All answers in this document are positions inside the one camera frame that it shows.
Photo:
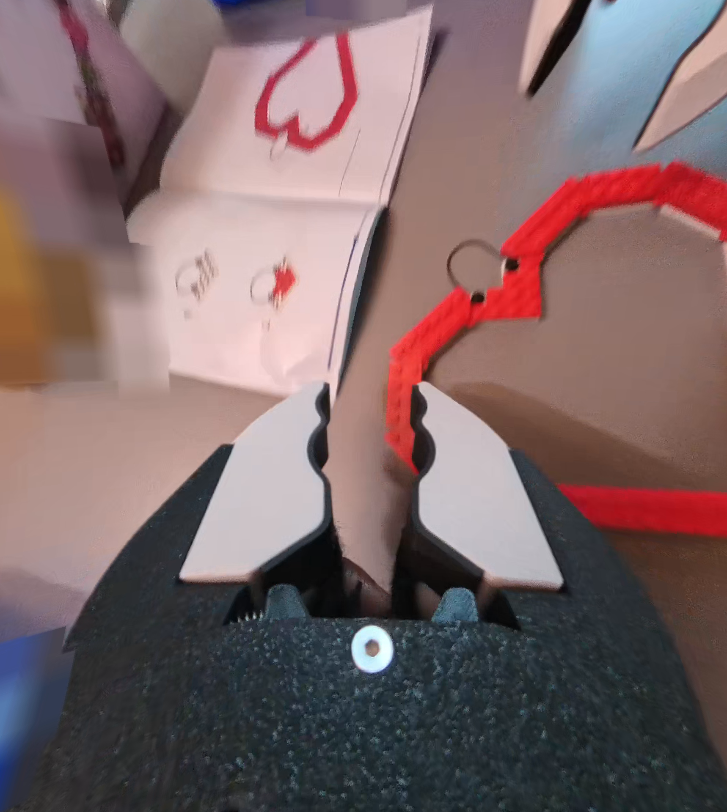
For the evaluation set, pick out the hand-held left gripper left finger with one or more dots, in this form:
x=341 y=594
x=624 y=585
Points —
x=268 y=501

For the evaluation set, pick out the red brick heart frame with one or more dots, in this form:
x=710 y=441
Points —
x=605 y=190

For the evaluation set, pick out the grey desk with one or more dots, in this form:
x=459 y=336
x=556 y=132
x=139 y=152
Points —
x=624 y=349

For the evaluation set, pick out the white instruction booklet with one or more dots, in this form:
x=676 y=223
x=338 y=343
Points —
x=243 y=241

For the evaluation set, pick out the blue plastic bin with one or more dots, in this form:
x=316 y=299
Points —
x=21 y=653

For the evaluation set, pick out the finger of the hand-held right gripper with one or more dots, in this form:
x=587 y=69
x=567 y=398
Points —
x=547 y=32
x=719 y=70

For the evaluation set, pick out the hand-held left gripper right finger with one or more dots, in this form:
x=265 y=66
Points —
x=484 y=507

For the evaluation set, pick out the heart wreath toy box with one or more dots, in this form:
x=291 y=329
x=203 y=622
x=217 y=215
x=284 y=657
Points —
x=21 y=51

